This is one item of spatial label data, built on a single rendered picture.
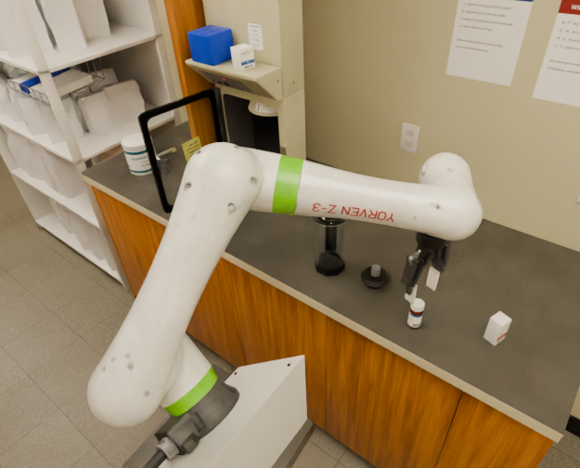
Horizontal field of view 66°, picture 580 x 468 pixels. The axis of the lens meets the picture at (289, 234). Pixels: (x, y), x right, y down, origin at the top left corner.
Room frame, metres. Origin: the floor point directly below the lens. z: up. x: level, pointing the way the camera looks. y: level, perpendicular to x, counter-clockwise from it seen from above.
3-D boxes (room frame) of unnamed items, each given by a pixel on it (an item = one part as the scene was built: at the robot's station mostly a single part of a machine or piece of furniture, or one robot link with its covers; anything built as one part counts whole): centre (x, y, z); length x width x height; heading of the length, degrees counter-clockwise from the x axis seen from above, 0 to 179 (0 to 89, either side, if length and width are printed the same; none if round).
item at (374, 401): (1.42, -0.06, 0.45); 2.05 x 0.67 x 0.90; 49
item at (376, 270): (1.00, -0.26, 0.97); 0.09 x 0.09 x 0.07
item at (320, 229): (1.09, -0.13, 1.06); 0.11 x 0.11 x 0.21
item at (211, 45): (1.50, 0.21, 1.55); 0.10 x 0.10 x 0.09; 49
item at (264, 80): (1.44, 0.15, 1.46); 0.32 x 0.11 x 0.10; 49
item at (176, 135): (1.47, 0.35, 1.19); 0.30 x 0.01 x 0.40; 132
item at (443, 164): (0.82, -0.35, 1.42); 0.13 x 0.11 x 0.14; 170
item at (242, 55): (1.41, 0.11, 1.54); 0.05 x 0.05 x 0.06; 37
